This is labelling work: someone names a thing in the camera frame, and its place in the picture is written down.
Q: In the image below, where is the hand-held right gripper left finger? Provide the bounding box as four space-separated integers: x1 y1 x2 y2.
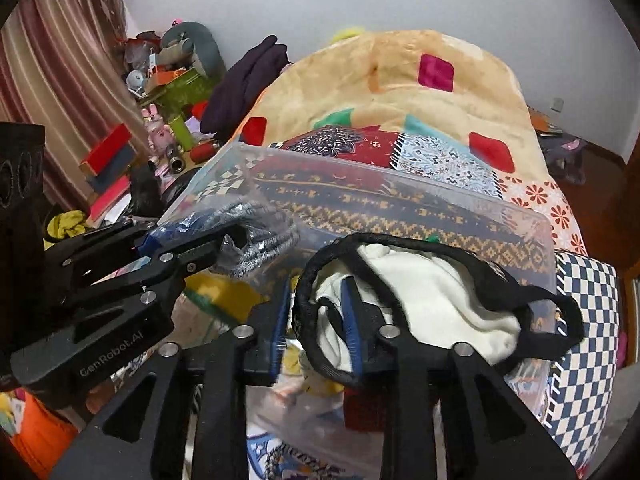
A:
50 277 293 480

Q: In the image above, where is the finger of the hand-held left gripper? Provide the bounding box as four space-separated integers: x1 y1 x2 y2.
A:
44 220 163 288
10 227 250 397

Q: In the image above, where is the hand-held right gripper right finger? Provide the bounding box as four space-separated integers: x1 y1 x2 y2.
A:
340 277 578 480

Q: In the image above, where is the bagged grey blue knit cloth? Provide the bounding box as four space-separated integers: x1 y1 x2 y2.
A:
145 200 301 281

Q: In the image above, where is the white cloth with black trim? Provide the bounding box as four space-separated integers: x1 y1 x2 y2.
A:
292 232 586 391

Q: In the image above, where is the clear plastic storage box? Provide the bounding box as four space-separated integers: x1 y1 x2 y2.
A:
160 140 558 480

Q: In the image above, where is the yellow cloth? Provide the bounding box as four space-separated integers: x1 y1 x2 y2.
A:
46 210 89 242

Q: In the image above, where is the pink bunny toy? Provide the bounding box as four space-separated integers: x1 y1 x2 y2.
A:
141 104 174 154

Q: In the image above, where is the red cylinder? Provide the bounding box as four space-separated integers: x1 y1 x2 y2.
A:
192 142 222 164

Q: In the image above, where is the orange cloth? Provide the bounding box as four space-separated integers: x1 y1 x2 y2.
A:
10 394 81 467

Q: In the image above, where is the striped pink curtain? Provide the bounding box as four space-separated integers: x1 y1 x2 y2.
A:
0 0 151 203

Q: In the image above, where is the green box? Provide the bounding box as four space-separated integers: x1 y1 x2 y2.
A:
145 67 221 126

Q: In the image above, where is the patchwork patterned bedsheet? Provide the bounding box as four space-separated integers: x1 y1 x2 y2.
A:
277 125 588 261

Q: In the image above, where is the dark purple garment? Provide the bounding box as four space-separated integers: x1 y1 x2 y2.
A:
200 35 293 139

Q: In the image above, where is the grey plush toy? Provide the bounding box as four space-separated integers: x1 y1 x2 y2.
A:
160 21 227 80

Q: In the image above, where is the blue white checkered cloth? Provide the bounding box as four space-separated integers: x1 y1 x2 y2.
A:
540 252 623 461

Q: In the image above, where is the beige blanket with coloured squares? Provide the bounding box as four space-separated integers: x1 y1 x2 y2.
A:
235 27 536 173

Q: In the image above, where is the dark grey cloth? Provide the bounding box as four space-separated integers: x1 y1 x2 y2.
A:
539 135 592 187

